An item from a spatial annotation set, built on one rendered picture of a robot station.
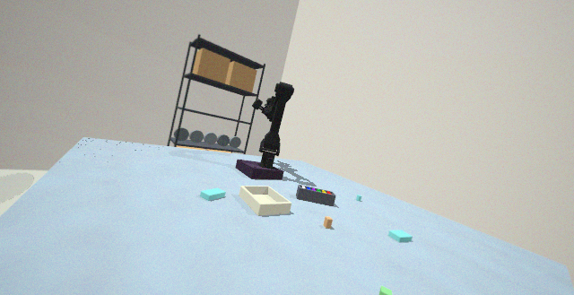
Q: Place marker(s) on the turquoise rectangular block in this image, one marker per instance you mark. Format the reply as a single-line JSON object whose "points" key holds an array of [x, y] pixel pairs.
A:
{"points": [[400, 236]]}

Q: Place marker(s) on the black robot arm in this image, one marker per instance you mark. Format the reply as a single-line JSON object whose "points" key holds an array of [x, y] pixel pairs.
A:
{"points": [[274, 112]]}

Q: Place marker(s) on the small turquoise block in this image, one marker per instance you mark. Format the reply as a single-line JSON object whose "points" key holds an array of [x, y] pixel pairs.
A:
{"points": [[211, 194]]}

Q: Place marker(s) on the small orange block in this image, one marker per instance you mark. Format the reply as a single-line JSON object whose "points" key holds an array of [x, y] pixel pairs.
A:
{"points": [[327, 222]]}

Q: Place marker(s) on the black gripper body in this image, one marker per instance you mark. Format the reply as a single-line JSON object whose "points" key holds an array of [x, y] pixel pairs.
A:
{"points": [[257, 105]]}

